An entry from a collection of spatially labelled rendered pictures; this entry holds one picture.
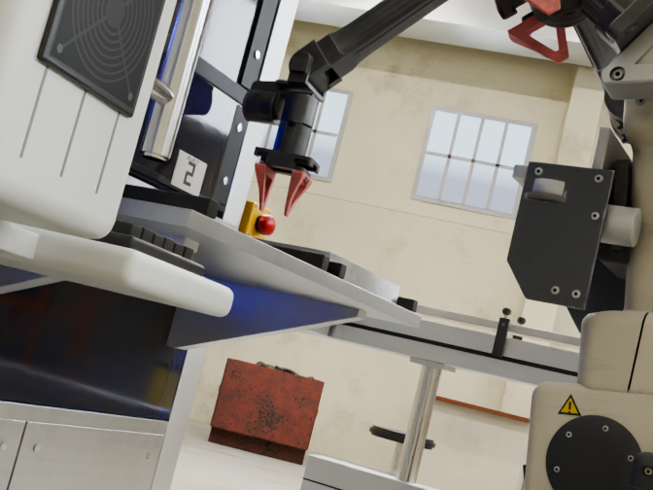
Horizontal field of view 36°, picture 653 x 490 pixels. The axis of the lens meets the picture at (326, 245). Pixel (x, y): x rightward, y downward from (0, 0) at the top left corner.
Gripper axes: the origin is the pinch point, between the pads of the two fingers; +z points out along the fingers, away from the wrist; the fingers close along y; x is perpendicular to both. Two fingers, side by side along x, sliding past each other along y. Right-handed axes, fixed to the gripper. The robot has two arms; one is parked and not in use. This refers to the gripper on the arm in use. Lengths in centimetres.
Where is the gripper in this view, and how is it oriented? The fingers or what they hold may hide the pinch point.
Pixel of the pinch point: (274, 208)
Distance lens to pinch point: 169.6
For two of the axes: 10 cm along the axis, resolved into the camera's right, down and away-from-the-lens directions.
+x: -2.1, -1.7, -9.6
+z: -2.4, 9.6, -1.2
